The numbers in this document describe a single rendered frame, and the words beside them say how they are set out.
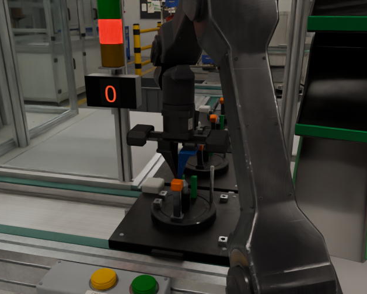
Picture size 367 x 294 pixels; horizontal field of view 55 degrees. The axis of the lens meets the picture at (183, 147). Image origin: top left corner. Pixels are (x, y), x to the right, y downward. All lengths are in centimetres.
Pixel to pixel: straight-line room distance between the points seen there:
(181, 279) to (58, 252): 24
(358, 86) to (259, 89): 41
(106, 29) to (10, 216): 50
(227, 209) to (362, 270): 31
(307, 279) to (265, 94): 16
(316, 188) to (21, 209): 69
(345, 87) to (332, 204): 21
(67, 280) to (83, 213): 29
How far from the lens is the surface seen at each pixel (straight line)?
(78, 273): 66
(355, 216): 69
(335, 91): 69
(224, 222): 75
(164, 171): 96
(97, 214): 89
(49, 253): 72
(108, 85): 82
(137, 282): 61
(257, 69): 33
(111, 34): 80
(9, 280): 82
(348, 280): 85
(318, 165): 72
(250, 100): 32
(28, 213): 95
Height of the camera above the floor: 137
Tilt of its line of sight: 21 degrees down
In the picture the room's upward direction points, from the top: straight up
